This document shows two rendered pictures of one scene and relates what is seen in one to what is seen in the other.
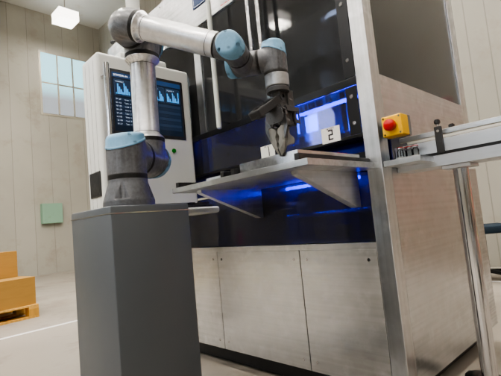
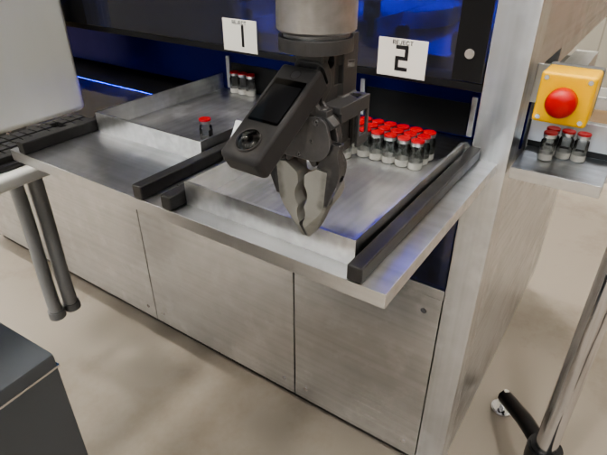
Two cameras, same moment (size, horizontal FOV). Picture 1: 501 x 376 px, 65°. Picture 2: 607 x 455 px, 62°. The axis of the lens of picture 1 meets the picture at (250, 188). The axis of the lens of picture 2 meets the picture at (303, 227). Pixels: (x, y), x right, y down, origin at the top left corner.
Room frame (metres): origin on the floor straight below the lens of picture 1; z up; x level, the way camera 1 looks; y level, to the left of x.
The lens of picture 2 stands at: (0.72, 0.00, 1.21)
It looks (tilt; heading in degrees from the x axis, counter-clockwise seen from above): 31 degrees down; 348
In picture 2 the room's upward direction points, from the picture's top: straight up
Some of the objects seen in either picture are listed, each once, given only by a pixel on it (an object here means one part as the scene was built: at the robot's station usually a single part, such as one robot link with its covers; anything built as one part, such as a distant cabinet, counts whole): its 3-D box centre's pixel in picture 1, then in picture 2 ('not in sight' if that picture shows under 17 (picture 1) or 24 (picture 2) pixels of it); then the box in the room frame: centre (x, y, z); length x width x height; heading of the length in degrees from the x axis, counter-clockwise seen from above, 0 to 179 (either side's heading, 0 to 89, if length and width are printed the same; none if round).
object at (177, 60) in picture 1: (173, 95); not in sight; (2.29, 0.41, 1.50); 0.49 x 0.01 x 0.59; 44
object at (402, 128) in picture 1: (396, 126); (567, 94); (1.35, -0.52, 0.99); 0.08 x 0.07 x 0.07; 134
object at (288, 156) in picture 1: (300, 164); (334, 171); (1.37, -0.18, 0.90); 0.34 x 0.26 x 0.04; 134
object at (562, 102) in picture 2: (390, 124); (561, 102); (1.32, -0.49, 0.99); 0.04 x 0.04 x 0.04; 44
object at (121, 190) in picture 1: (128, 192); not in sight; (1.18, 0.37, 0.84); 0.15 x 0.15 x 0.10
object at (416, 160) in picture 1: (410, 161); (562, 166); (1.37, -0.56, 0.87); 0.14 x 0.13 x 0.02; 134
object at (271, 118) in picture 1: (281, 108); (319, 96); (1.21, -0.12, 1.06); 0.09 x 0.08 x 0.12; 134
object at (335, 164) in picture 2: (282, 124); (322, 164); (1.18, -0.12, 1.00); 0.05 x 0.02 x 0.09; 44
